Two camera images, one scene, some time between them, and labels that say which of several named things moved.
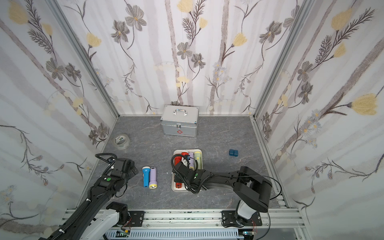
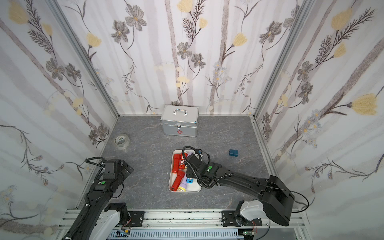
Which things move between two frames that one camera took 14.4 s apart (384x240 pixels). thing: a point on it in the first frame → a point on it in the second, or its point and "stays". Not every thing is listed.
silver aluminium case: [180, 120] stays
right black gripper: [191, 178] → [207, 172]
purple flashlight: [153, 184] → [183, 185]
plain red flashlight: [177, 159] stays
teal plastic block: [232, 152] stays
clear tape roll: [121, 141] stays
